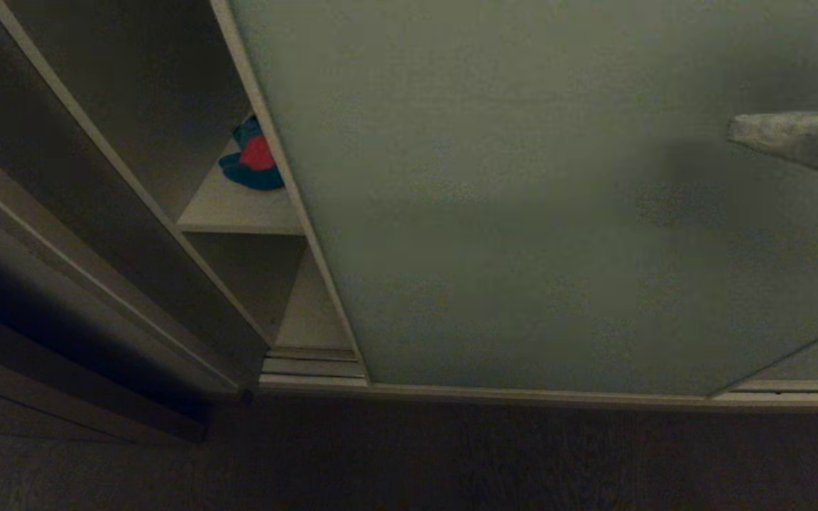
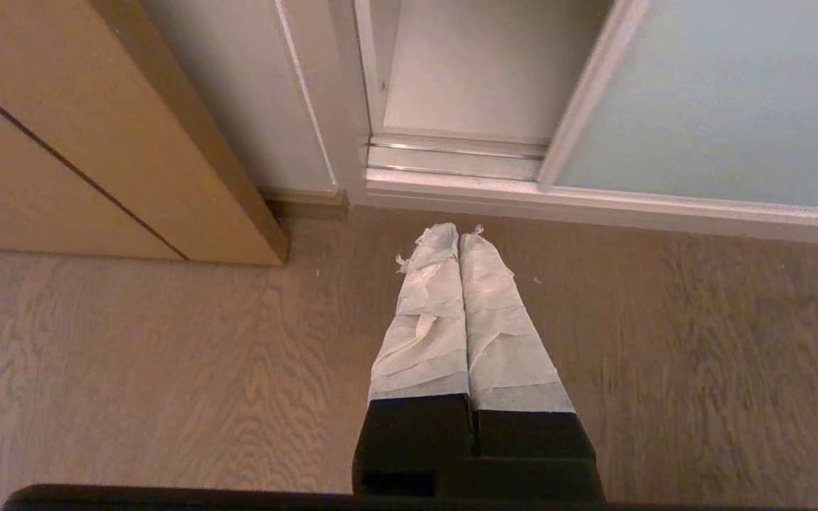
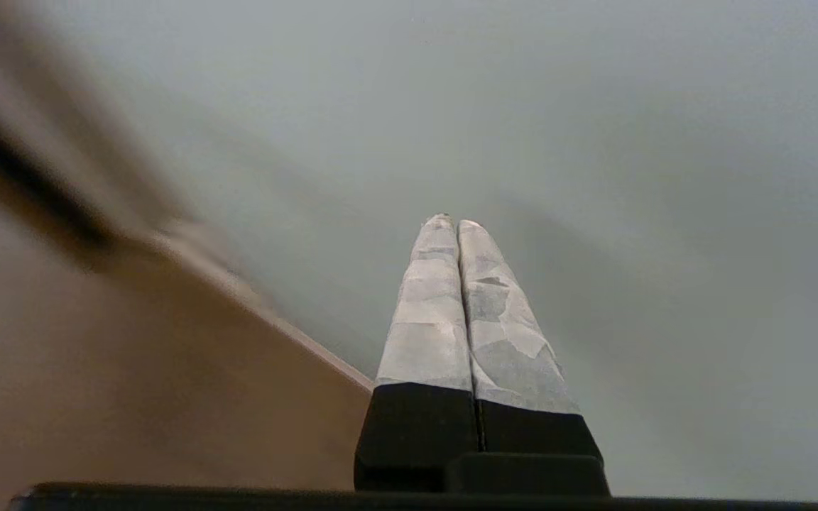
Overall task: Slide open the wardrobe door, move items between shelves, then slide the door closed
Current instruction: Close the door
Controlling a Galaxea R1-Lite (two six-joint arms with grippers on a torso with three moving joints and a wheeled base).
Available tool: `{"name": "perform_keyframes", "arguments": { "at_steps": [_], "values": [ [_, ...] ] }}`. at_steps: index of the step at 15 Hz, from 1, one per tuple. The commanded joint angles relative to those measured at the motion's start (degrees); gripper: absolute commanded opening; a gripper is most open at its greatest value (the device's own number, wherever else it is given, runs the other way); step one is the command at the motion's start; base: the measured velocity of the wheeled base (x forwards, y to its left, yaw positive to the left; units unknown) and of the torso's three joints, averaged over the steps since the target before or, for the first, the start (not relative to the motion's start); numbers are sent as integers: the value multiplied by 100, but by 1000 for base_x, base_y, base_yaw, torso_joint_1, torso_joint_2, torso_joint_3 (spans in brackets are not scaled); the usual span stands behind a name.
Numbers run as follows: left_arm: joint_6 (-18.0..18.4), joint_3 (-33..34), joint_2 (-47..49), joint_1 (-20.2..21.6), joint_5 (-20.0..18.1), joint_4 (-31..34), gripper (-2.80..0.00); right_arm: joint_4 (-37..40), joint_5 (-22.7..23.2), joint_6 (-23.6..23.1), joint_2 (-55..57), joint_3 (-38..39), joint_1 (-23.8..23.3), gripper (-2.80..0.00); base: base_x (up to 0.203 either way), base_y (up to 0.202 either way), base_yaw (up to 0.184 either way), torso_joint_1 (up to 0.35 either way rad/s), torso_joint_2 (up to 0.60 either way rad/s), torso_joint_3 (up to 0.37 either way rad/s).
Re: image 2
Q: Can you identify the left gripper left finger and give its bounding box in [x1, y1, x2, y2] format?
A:
[351, 223, 474, 497]

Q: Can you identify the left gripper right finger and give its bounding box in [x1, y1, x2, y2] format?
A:
[435, 226, 605, 501]

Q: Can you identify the white sliding glass door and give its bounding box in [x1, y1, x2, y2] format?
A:
[273, 0, 818, 248]

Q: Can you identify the frosted glass sliding wardrobe door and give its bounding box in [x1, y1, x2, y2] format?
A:
[537, 0, 818, 212]

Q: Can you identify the light wooden cabinet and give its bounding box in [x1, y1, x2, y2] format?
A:
[0, 0, 290, 268]

